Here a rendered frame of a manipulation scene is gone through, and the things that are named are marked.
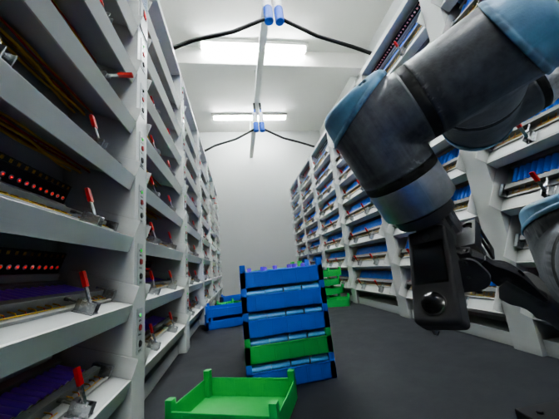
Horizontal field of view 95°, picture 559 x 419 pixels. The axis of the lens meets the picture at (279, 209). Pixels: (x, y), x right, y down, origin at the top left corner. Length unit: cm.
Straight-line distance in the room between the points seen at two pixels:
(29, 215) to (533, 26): 63
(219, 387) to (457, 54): 99
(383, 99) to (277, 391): 84
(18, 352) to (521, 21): 67
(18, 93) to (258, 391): 90
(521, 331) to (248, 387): 98
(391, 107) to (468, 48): 8
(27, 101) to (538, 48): 64
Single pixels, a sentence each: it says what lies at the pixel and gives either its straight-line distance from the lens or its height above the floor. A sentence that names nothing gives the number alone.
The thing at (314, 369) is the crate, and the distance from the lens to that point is 102.
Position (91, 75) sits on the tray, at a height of 86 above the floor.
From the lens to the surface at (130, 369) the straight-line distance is 88.
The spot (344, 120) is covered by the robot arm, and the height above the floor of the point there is 54.
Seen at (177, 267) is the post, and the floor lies 43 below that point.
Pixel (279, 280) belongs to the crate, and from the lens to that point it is 94.
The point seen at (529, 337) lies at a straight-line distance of 132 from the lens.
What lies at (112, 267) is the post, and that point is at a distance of 88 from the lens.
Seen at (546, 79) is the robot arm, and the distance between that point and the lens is 46.
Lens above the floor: 39
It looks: 12 degrees up
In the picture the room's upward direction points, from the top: 6 degrees counter-clockwise
